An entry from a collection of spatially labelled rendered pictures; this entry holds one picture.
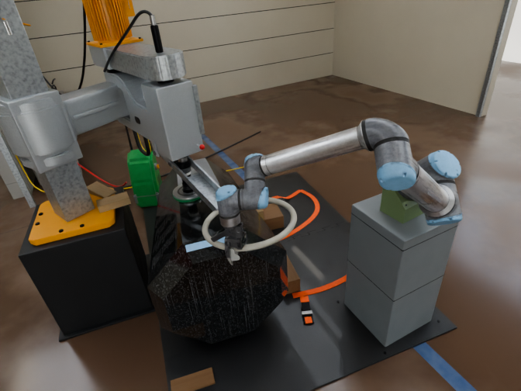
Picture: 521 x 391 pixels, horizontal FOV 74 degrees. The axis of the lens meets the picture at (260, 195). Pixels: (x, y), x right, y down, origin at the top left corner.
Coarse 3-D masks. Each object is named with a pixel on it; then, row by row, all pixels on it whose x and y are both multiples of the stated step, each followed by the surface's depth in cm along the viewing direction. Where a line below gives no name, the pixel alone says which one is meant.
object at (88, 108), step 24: (72, 96) 206; (96, 96) 215; (120, 96) 229; (0, 120) 182; (24, 120) 180; (48, 120) 186; (72, 120) 206; (96, 120) 218; (24, 144) 186; (48, 144) 190
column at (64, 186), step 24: (0, 0) 163; (0, 24) 165; (0, 48) 168; (24, 48) 175; (0, 72) 171; (24, 72) 178; (24, 96) 181; (72, 168) 211; (48, 192) 215; (72, 192) 215; (72, 216) 220
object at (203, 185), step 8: (168, 160) 217; (192, 160) 217; (176, 168) 212; (200, 168) 212; (184, 176) 207; (192, 176) 213; (200, 176) 214; (208, 176) 208; (192, 184) 202; (200, 184) 208; (208, 184) 209; (216, 184) 203; (200, 192) 197; (208, 192) 204; (208, 200) 193; (216, 208) 189
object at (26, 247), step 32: (32, 224) 227; (128, 224) 237; (32, 256) 203; (64, 256) 210; (96, 256) 218; (128, 256) 226; (64, 288) 221; (96, 288) 229; (128, 288) 238; (64, 320) 232; (96, 320) 241
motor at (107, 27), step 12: (84, 0) 206; (96, 0) 203; (108, 0) 207; (120, 0) 211; (96, 12) 208; (108, 12) 209; (120, 12) 213; (132, 12) 224; (96, 24) 211; (108, 24) 212; (120, 24) 215; (96, 36) 215; (108, 36) 215; (120, 36) 218
